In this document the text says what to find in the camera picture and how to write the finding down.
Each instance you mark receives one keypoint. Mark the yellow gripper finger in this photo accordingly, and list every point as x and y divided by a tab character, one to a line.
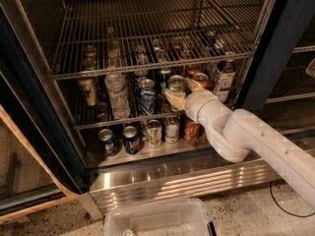
193	85
176	98

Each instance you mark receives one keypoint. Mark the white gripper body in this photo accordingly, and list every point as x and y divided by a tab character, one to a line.
194	104

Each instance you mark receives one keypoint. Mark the green soda can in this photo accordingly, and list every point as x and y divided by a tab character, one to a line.
176	83

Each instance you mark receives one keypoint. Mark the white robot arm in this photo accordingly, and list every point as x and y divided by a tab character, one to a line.
234	133

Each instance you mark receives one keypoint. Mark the orange soda can middle shelf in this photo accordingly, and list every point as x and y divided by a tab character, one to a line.
202	79

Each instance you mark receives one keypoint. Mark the orange can behind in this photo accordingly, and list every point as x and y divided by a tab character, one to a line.
191	70

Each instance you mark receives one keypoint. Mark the orange can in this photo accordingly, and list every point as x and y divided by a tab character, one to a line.
191	70
191	131

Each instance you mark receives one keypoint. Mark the green can behind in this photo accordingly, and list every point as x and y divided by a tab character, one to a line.
162	78

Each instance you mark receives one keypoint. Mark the white can bottom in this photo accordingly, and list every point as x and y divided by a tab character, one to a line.
172	127

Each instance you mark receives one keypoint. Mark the orange can bottom left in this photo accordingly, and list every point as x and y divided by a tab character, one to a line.
191	131

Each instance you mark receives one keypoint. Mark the blue striped soda can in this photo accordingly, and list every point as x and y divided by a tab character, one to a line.
147	96

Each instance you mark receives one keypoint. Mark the silver green can bottom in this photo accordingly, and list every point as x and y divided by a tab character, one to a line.
153	133

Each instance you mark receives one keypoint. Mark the blue pepsi can right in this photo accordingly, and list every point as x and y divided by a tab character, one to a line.
131	140

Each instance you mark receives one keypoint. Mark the blue pepsi can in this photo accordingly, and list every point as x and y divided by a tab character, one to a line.
131	140
107	142

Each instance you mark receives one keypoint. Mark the stainless fridge base grille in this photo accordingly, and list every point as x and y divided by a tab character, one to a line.
168	172

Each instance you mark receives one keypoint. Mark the blue pepsi can left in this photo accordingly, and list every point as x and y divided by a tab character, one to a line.
107	142

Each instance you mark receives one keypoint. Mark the gold can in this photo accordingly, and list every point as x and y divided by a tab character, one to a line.
89	90

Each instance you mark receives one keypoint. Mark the glass fridge door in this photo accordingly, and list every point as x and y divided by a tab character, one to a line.
29	180

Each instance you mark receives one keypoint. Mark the dark bottle white label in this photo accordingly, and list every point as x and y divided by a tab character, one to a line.
223	78

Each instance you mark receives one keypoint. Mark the clear plastic water bottle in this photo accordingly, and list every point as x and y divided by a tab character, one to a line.
118	95

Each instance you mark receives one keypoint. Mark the clear plastic bin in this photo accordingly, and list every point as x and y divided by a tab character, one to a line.
180	217

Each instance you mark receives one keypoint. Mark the middle wire shelf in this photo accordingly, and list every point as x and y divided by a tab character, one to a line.
88	117

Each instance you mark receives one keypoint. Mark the wire shelf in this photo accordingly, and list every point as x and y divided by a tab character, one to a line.
88	117
99	37

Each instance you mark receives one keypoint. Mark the upper wire shelf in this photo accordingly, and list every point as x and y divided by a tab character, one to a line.
99	37

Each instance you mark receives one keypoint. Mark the dark fridge centre post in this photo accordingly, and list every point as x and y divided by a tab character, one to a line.
287	22

